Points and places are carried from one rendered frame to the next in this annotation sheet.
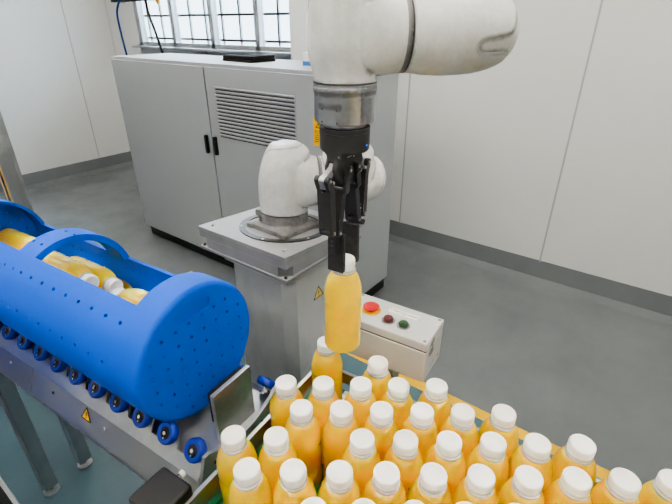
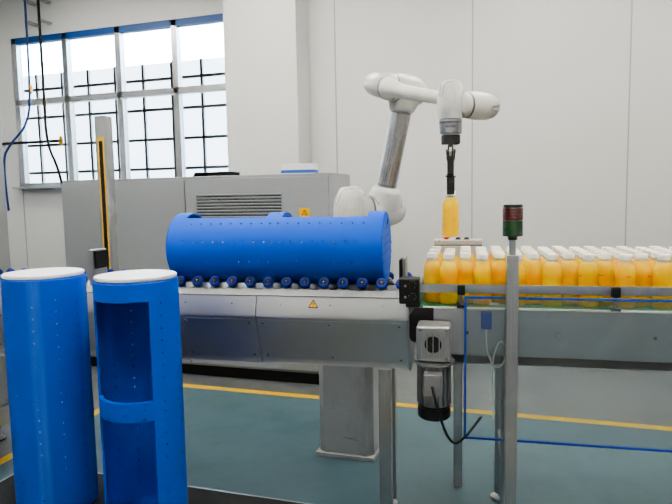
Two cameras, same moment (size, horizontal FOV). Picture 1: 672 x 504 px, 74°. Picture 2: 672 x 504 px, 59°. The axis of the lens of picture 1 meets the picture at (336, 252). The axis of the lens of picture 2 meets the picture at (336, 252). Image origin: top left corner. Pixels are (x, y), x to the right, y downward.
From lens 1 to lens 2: 1.93 m
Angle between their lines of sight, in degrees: 29
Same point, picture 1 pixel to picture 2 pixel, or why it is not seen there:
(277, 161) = (352, 194)
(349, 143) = (456, 139)
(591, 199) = not seen: hidden behind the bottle
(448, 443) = not seen: hidden behind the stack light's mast
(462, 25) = (487, 101)
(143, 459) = (364, 308)
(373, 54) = (464, 108)
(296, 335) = not seen: hidden behind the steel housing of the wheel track
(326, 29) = (451, 100)
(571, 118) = (470, 211)
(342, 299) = (454, 206)
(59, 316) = (319, 232)
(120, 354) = (369, 233)
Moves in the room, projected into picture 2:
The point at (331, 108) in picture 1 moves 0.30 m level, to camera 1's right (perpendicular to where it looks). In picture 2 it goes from (451, 126) to (516, 128)
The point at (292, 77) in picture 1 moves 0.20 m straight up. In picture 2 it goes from (279, 179) to (279, 149)
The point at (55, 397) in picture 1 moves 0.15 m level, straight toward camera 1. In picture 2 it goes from (281, 307) to (314, 310)
